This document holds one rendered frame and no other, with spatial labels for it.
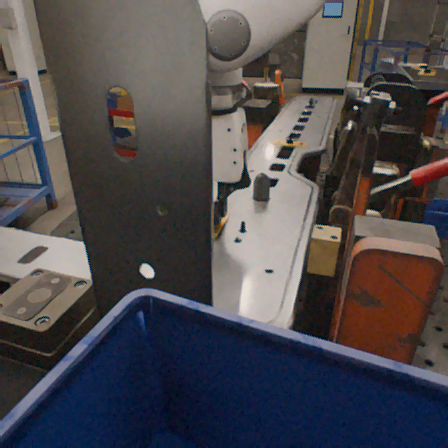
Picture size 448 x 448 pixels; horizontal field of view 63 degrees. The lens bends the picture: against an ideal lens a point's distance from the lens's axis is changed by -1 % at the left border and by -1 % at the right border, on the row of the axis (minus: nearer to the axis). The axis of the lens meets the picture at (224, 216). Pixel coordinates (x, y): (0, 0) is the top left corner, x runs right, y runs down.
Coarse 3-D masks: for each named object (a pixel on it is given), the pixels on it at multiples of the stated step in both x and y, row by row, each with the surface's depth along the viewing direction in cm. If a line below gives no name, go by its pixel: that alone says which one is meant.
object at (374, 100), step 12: (348, 96) 43; (372, 96) 42; (384, 96) 42; (348, 108) 44; (372, 108) 42; (384, 108) 42; (396, 108) 43; (372, 120) 43; (360, 132) 44; (360, 144) 45; (360, 156) 45; (348, 168) 46; (348, 180) 47; (348, 192) 48; (336, 204) 49; (348, 204) 49
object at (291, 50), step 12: (360, 0) 693; (360, 12) 701; (300, 36) 739; (276, 48) 756; (288, 48) 753; (300, 48) 749; (288, 60) 763; (300, 60) 761; (252, 72) 786; (264, 72) 785; (288, 72) 774; (300, 72) 770; (348, 72) 754
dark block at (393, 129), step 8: (384, 128) 66; (392, 128) 66; (400, 128) 66; (408, 128) 66; (384, 136) 65; (392, 136) 65; (400, 136) 65; (408, 136) 64; (384, 144) 66; (392, 144) 65; (400, 144) 65; (408, 144) 65; (384, 152) 67; (392, 152) 66; (400, 152) 66; (408, 152) 65; (384, 160) 67; (392, 160) 67; (400, 160) 66; (408, 160) 66; (400, 168) 67; (400, 176) 68; (392, 208) 71; (392, 216) 72
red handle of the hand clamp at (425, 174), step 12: (420, 168) 45; (432, 168) 44; (444, 168) 44; (396, 180) 47; (408, 180) 46; (420, 180) 45; (432, 180) 45; (372, 192) 48; (384, 192) 47; (396, 192) 47
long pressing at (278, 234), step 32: (288, 128) 110; (320, 128) 110; (256, 160) 86; (288, 160) 86; (288, 192) 70; (320, 192) 70; (256, 224) 59; (288, 224) 59; (224, 256) 52; (256, 256) 52; (288, 256) 52; (224, 288) 46; (256, 288) 46; (288, 288) 45; (288, 320) 40
